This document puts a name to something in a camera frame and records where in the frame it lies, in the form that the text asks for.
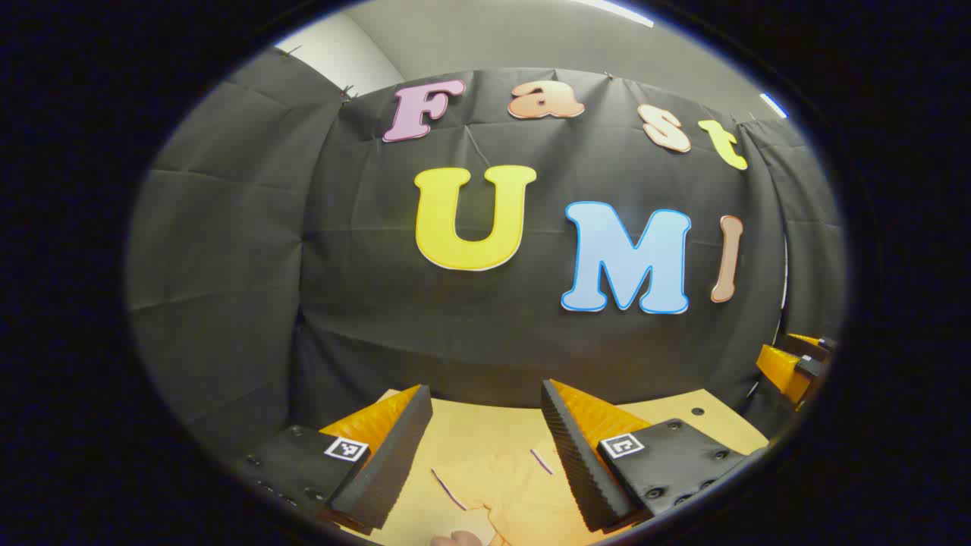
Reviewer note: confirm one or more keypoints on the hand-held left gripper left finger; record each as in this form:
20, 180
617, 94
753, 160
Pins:
387, 464

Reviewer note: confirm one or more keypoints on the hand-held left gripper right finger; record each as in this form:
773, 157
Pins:
576, 464

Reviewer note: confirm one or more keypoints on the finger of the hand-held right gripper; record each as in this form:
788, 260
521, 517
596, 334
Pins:
808, 345
785, 371

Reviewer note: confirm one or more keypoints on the orange T-shirt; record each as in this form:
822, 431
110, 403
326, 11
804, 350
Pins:
516, 500

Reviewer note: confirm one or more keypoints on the black backdrop cloth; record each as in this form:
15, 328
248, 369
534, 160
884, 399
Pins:
455, 334

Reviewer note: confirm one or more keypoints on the ceiling light strip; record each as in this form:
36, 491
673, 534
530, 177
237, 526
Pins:
616, 12
774, 105

